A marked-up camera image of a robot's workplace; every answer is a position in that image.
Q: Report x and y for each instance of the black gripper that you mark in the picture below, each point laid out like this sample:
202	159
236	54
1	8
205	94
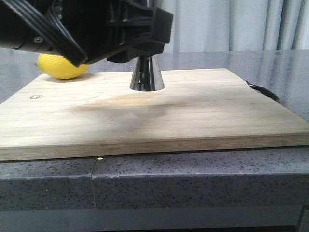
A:
119	30

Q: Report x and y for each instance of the steel double jigger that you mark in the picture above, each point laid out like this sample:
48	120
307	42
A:
147	74

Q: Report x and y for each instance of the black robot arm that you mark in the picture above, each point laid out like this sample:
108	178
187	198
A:
24	27

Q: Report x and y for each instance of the wooden cutting board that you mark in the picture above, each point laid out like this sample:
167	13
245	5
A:
98	114

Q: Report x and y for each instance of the yellow lemon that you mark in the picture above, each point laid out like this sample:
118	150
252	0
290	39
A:
59	67

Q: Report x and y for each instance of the black cutting board handle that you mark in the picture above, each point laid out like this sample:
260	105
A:
263	91

